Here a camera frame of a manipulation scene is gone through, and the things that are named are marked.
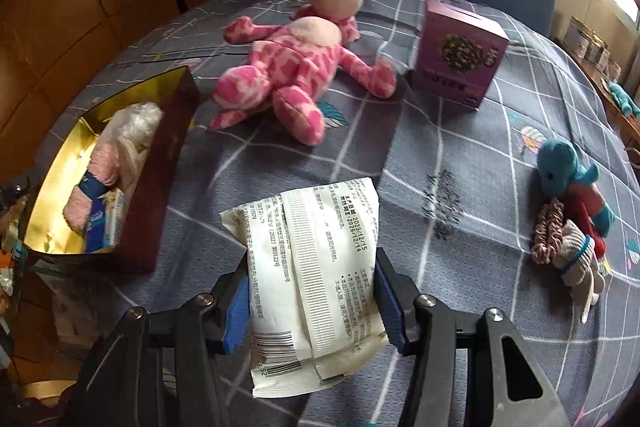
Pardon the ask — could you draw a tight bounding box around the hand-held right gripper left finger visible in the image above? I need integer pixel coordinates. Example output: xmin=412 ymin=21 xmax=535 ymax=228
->
xmin=75 ymin=252 xmax=253 ymax=427

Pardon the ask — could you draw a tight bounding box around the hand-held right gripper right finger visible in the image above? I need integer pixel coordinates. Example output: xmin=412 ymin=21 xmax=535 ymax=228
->
xmin=372 ymin=247 xmax=571 ymax=427

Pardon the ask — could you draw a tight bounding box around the white wipes packet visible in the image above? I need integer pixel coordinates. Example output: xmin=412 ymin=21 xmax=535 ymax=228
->
xmin=220 ymin=177 xmax=390 ymax=400

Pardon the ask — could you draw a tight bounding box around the gold-lined brown box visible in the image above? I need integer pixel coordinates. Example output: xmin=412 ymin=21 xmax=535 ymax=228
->
xmin=22 ymin=67 xmax=201 ymax=275

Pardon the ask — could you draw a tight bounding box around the blue tissue pack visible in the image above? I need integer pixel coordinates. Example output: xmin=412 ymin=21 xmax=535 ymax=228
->
xmin=85 ymin=189 xmax=128 ymax=254

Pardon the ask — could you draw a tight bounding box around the pink sock with blue band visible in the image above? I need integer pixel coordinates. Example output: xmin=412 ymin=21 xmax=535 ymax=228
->
xmin=62 ymin=142 xmax=123 ymax=235

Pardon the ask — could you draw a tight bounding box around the white plastic-wrapped bundle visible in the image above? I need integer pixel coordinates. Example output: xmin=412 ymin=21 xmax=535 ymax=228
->
xmin=102 ymin=103 xmax=165 ymax=152

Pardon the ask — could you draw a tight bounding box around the blue plush elephant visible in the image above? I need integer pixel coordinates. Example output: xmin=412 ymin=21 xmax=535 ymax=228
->
xmin=537 ymin=138 xmax=618 ymax=238

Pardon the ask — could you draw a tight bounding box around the pink scrunchie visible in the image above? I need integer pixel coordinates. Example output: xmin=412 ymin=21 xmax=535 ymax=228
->
xmin=530 ymin=201 xmax=566 ymax=265

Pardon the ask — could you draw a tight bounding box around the pink spotted plush giraffe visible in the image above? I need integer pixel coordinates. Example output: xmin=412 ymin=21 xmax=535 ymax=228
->
xmin=209 ymin=0 xmax=398 ymax=145

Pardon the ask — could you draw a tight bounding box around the purple cardboard box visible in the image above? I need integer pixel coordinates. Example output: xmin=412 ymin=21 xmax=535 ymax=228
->
xmin=410 ymin=0 xmax=511 ymax=112

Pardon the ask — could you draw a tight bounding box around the wooden desk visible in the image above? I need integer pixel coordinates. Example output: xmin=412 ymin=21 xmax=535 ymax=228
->
xmin=552 ymin=37 xmax=640 ymax=168

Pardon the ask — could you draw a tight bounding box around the teal plush toy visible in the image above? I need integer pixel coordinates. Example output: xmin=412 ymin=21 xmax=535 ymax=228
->
xmin=607 ymin=82 xmax=640 ymax=118

